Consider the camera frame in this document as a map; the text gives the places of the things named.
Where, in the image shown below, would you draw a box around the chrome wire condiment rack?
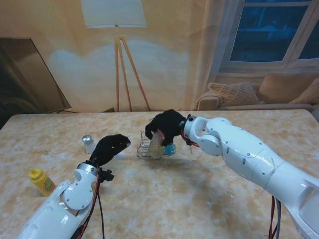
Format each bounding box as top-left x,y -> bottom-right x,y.
136,119 -> 176,159

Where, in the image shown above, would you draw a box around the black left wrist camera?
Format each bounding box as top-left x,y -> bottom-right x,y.
98,168 -> 115,183

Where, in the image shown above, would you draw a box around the clear square oil bottle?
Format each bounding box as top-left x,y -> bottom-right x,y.
147,131 -> 165,159

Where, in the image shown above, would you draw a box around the yellow mustard squeeze bottle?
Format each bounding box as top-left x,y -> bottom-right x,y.
29,168 -> 56,197

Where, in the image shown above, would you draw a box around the clear salt shaker silver cap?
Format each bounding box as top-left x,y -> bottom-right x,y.
82,134 -> 97,154

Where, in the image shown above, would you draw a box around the red and black left arm cables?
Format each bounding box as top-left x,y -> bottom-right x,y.
72,166 -> 105,239

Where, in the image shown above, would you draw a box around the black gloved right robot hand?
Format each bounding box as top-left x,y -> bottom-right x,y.
145,109 -> 187,148

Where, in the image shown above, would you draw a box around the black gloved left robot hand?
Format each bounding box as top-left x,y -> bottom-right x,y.
89,134 -> 132,166

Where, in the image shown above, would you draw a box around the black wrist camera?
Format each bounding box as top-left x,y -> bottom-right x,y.
98,168 -> 115,183
183,134 -> 200,148

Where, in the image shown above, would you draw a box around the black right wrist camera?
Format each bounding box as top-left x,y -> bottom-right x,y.
183,134 -> 200,148

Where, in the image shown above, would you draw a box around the red and grey right arm cables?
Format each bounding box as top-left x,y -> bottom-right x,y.
268,195 -> 282,239

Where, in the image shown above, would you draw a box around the teal shaker with silver cap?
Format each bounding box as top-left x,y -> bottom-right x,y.
163,143 -> 176,155

